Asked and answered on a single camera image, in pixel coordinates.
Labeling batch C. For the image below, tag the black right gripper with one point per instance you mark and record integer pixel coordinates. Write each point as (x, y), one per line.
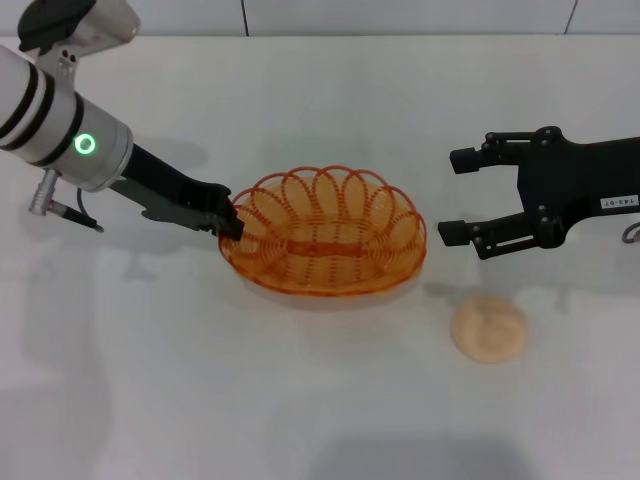
(575, 175)

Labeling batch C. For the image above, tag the round beige bread bun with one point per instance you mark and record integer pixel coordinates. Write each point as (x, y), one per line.
(489, 327)

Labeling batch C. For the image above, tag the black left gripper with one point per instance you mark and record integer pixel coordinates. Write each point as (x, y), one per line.
(150, 180)

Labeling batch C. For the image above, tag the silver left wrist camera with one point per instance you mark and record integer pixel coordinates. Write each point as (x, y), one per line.
(100, 22)

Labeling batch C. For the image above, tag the white number label sticker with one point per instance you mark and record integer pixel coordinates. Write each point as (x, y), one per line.
(620, 201)

